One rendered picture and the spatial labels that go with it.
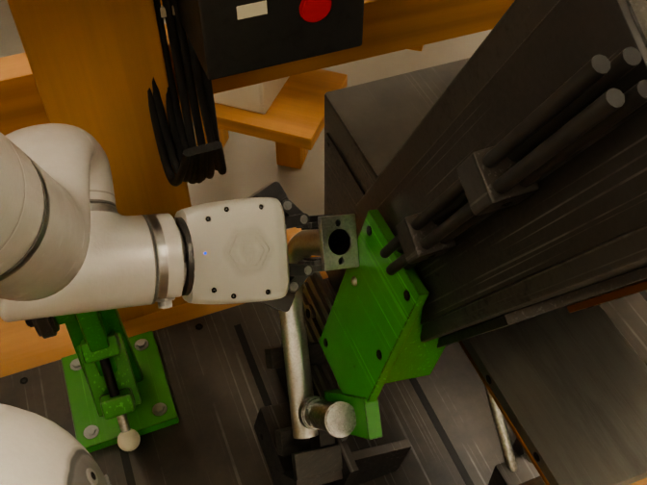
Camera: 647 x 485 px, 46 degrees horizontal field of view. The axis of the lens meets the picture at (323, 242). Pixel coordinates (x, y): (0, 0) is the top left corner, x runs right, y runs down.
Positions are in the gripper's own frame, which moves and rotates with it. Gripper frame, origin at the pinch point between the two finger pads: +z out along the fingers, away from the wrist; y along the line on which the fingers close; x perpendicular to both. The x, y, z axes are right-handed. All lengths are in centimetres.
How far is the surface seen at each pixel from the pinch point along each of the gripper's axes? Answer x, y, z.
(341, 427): 0.5, -19.8, 0.7
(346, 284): 1.0, -4.7, 2.8
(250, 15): -2.3, 22.4, -7.0
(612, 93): -46.1, 7.6, -7.5
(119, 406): 22.8, -18.6, -18.1
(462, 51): 186, 64, 160
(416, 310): -11.9, -6.5, 3.2
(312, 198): 161, 7, 75
